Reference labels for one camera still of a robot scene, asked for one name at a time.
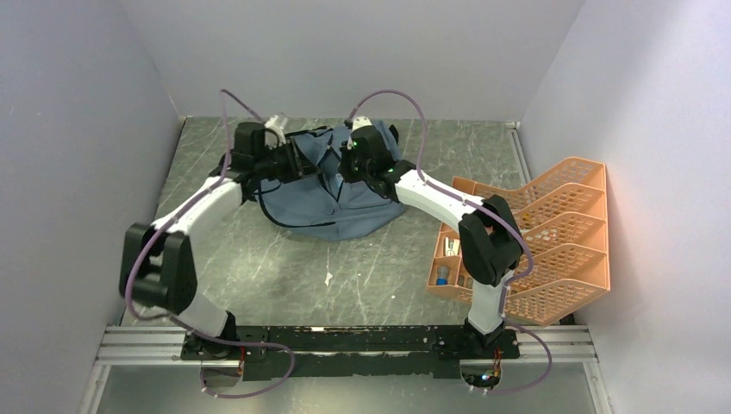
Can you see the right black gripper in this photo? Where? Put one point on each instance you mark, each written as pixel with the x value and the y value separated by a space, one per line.
pixel 342 167

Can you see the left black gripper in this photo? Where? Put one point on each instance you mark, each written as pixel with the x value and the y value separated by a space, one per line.
pixel 297 164

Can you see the blue-grey backpack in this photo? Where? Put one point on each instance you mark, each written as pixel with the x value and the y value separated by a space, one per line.
pixel 325 206

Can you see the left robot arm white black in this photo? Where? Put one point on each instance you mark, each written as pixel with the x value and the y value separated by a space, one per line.
pixel 158 268

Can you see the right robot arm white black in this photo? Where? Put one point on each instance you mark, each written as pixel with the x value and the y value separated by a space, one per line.
pixel 491 242

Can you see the blue-capped item in organizer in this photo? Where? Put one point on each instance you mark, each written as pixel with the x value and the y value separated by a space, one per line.
pixel 443 273

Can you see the orange plastic desk organizer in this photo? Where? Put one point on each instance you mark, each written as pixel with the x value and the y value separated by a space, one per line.
pixel 563 217

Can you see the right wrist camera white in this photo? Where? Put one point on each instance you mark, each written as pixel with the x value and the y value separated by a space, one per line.
pixel 357 124

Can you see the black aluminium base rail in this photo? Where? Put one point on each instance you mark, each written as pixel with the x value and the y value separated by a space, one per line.
pixel 439 351

